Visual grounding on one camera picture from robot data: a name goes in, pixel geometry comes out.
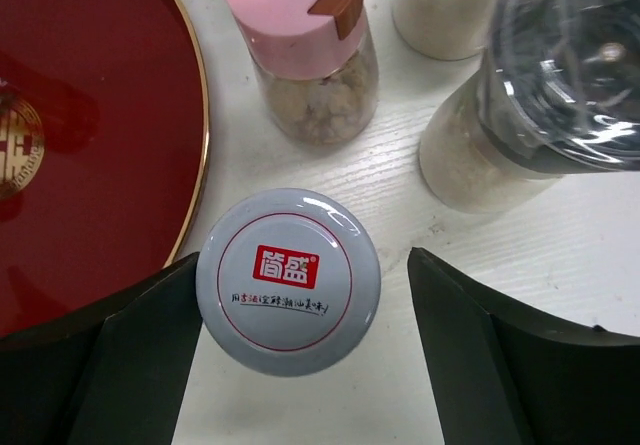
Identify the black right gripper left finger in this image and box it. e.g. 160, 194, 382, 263
1, 253, 202, 444

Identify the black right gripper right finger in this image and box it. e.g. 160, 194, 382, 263
407, 248, 639, 444

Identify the white-lid low jar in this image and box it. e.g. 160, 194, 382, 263
195, 188, 381, 377

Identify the clear-dome-lid spice jar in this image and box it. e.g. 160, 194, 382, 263
419, 0, 639, 213

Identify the pink-lid spice jar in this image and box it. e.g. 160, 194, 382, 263
226, 0, 379, 145

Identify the red round tray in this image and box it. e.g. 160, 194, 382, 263
1, 0, 209, 335

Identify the black round-top grinder bottle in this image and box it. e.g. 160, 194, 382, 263
392, 0, 497, 61

